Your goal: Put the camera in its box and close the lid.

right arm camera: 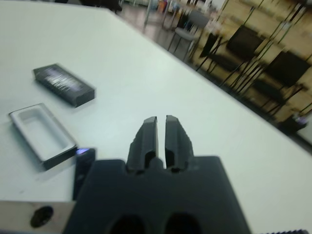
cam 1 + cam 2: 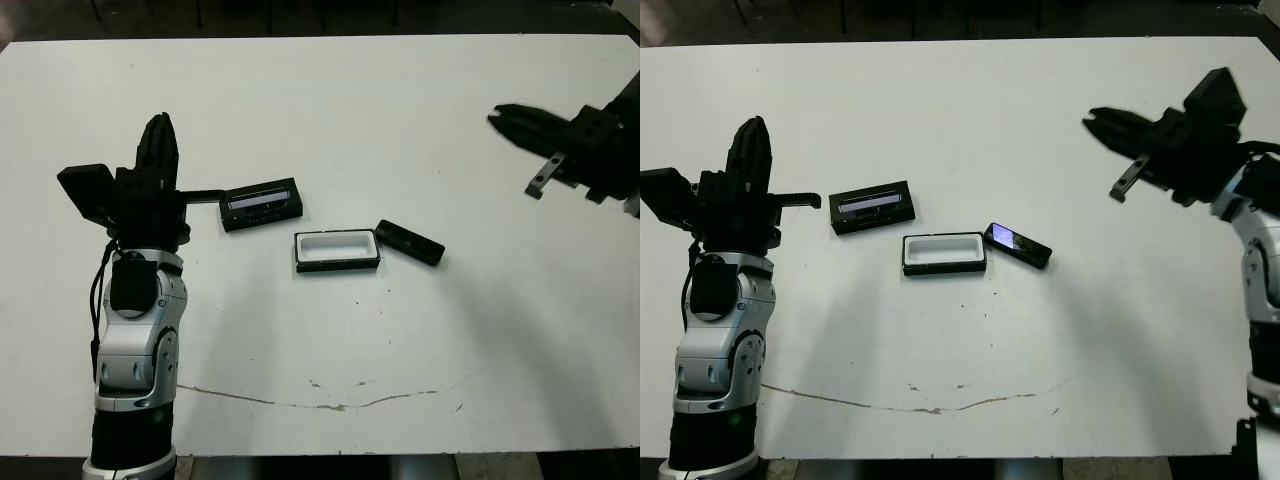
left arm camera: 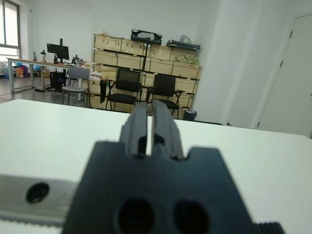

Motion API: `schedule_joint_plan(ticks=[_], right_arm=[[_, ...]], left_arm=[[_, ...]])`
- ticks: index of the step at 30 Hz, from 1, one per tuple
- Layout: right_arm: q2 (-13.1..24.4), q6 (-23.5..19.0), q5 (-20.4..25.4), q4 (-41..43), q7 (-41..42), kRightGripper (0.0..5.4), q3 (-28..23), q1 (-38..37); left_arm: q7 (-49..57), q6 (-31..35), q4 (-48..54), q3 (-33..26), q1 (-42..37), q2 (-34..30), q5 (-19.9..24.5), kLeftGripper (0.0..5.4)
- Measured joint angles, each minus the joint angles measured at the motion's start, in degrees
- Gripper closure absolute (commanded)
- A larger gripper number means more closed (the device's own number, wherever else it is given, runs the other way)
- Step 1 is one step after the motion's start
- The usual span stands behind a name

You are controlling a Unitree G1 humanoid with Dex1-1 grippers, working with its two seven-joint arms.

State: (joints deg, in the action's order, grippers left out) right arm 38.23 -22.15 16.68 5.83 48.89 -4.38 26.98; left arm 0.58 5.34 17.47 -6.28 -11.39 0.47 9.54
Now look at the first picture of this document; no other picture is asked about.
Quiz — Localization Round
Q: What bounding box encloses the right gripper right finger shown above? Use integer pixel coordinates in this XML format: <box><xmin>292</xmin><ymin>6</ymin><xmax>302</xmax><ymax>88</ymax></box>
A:
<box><xmin>164</xmin><ymin>114</ymin><xmax>196</xmax><ymax>173</ymax></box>

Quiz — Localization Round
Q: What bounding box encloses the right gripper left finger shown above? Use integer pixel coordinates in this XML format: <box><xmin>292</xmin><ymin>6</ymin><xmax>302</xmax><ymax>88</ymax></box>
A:
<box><xmin>126</xmin><ymin>116</ymin><xmax>160</xmax><ymax>175</ymax></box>

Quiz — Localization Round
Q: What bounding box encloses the black box lid with window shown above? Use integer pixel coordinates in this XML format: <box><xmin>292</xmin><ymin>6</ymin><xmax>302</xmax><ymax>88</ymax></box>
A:
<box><xmin>32</xmin><ymin>63</ymin><xmax>97</xmax><ymax>108</ymax></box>

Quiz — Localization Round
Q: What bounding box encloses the black box base white insert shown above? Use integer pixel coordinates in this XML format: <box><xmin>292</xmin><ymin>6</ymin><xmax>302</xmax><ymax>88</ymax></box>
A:
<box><xmin>8</xmin><ymin>102</ymin><xmax>78</xmax><ymax>172</ymax></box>

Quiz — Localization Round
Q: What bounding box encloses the grey plastic chair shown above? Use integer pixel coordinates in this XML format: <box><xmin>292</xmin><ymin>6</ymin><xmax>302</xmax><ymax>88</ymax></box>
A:
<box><xmin>168</xmin><ymin>9</ymin><xmax>209</xmax><ymax>56</ymax></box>

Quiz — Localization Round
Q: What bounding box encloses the black trash bin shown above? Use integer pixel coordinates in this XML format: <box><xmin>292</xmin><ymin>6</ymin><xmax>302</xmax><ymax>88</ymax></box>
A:
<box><xmin>277</xmin><ymin>114</ymin><xmax>308</xmax><ymax>134</ymax></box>

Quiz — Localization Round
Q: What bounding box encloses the black mesh chair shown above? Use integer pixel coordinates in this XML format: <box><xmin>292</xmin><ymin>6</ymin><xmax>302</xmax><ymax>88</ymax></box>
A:
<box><xmin>198</xmin><ymin>24</ymin><xmax>268</xmax><ymax>76</ymax></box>
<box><xmin>251</xmin><ymin>50</ymin><xmax>312</xmax><ymax>117</ymax></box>

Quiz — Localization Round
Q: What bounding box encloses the wooden desk with white legs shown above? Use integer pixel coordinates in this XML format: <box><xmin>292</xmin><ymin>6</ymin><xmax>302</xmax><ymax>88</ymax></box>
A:
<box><xmin>143</xmin><ymin>0</ymin><xmax>153</xmax><ymax>26</ymax></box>

